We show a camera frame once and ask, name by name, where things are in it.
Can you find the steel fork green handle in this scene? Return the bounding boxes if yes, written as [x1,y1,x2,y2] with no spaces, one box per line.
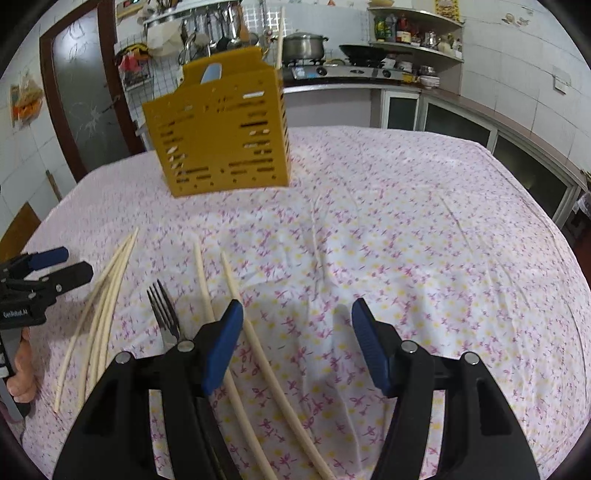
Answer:
[147,280,182,351]

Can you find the light blue plastic spoon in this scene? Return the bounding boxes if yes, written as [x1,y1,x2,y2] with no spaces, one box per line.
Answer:
[200,63,222,84]

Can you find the kitchen counter cabinets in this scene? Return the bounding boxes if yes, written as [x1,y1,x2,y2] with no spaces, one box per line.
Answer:
[286,82,586,227]

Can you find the person's left hand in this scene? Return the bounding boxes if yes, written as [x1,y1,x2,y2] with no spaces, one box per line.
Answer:
[7,327,37,403]

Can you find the brown glass door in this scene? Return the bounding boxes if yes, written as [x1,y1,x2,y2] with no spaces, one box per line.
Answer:
[39,1,145,181]

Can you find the orange hanging bags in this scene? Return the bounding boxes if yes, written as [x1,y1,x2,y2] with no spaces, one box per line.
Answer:
[9,72,44,127]

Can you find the floral pink tablecloth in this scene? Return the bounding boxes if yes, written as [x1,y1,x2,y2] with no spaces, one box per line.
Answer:
[27,127,590,479]

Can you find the yellow perforated utensil holder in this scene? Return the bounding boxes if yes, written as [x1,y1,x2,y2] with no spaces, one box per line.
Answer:
[142,47,290,197]

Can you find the hanging utensil rack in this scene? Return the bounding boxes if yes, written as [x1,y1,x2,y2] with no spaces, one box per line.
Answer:
[143,1,259,65]

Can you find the steel cooking pot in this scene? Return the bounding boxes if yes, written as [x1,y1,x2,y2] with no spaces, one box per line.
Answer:
[281,32,329,65]

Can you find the gas stove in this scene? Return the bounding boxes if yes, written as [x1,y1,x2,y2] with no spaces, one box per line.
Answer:
[281,64,415,86]

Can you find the black wok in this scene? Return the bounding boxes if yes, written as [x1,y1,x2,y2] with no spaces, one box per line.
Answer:
[339,44,388,68]

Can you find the corner wall shelf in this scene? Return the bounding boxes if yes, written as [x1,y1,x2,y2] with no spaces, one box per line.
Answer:
[368,6,464,63]

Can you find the yellow wall poster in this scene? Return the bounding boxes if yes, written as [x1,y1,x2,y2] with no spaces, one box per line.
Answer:
[434,0,461,22]

